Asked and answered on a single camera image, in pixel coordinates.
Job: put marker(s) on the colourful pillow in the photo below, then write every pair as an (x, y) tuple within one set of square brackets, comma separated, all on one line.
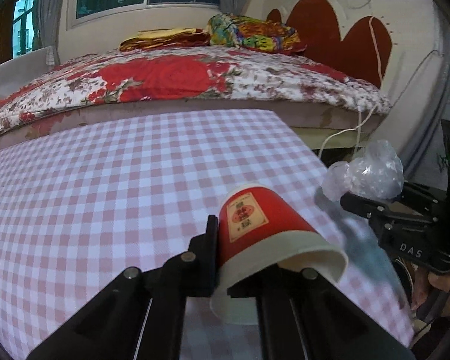
[(254, 34)]

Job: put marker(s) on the white sheet covered furniture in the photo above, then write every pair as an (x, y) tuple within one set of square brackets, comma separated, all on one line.
[(20, 71)]

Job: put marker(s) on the grey left curtain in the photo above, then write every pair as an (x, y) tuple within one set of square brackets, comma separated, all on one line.
[(49, 16)]

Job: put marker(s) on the yellow folded blanket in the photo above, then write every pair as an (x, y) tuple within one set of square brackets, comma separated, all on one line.
[(172, 37)]

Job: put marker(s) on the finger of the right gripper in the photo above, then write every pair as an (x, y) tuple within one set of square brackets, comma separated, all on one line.
[(422, 198), (376, 213)]

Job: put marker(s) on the pink checkered tablecloth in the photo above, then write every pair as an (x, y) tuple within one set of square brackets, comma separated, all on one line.
[(79, 206)]

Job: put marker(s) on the red paper cup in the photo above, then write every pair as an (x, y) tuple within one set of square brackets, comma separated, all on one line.
[(256, 229)]

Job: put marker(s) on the clear plastic bag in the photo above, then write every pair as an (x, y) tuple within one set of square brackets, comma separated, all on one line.
[(376, 174)]

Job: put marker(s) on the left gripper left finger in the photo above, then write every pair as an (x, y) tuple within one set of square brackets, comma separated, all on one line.
[(140, 314)]

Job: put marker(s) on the red heart headboard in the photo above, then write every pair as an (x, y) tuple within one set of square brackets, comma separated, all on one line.
[(362, 53)]

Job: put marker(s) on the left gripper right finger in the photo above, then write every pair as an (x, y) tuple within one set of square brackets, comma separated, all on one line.
[(301, 315)]

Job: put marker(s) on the floral red bed quilt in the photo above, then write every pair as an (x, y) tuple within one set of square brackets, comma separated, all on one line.
[(186, 73)]

